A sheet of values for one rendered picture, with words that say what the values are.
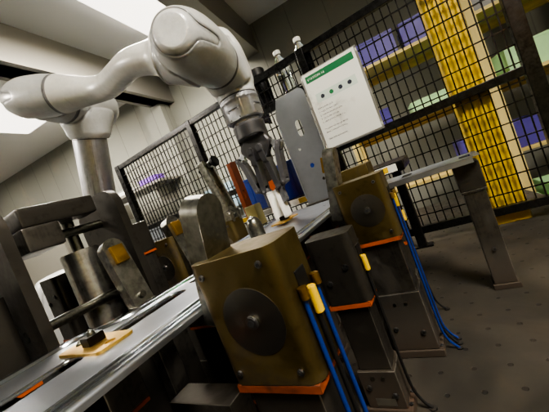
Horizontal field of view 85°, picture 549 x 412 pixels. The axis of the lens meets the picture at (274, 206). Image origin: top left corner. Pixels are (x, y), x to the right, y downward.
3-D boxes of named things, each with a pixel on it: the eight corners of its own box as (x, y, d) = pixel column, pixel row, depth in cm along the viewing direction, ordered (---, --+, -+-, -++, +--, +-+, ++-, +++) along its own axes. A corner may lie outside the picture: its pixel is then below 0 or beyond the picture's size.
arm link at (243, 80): (225, 112, 76) (203, 102, 63) (203, 53, 75) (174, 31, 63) (264, 93, 73) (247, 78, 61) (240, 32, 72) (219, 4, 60)
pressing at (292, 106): (341, 193, 90) (301, 85, 88) (308, 203, 96) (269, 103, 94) (341, 192, 91) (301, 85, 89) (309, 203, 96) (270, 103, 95)
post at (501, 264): (523, 287, 63) (478, 158, 62) (495, 290, 66) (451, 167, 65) (517, 276, 68) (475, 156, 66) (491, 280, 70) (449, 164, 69)
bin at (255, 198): (310, 191, 102) (296, 155, 101) (249, 212, 121) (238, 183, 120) (332, 181, 114) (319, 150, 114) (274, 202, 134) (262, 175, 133)
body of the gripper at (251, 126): (224, 130, 69) (238, 167, 69) (253, 114, 65) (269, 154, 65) (242, 130, 75) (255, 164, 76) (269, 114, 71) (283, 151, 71)
